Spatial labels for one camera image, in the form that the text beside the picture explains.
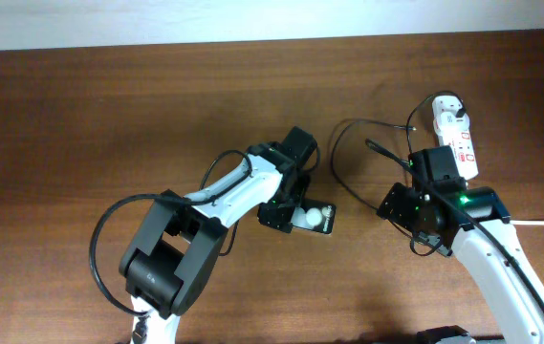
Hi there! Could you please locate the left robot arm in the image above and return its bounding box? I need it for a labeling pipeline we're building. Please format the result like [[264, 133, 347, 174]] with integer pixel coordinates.
[[119, 127, 319, 343]]

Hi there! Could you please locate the black smartphone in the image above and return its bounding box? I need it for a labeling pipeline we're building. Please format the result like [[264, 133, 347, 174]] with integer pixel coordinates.
[[291, 199, 337, 235]]

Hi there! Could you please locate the white power strip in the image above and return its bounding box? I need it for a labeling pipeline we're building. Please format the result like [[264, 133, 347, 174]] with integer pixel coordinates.
[[432, 95, 480, 182]]

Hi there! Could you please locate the white usb charger adapter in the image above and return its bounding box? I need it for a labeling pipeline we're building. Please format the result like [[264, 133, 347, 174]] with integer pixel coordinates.
[[432, 96, 470, 136]]

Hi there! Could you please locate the black usb charging cable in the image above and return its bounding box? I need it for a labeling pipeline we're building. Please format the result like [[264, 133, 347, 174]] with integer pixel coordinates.
[[328, 90, 468, 240]]

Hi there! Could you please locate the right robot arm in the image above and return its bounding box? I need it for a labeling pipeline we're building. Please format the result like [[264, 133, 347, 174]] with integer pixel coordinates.
[[367, 141, 544, 343]]

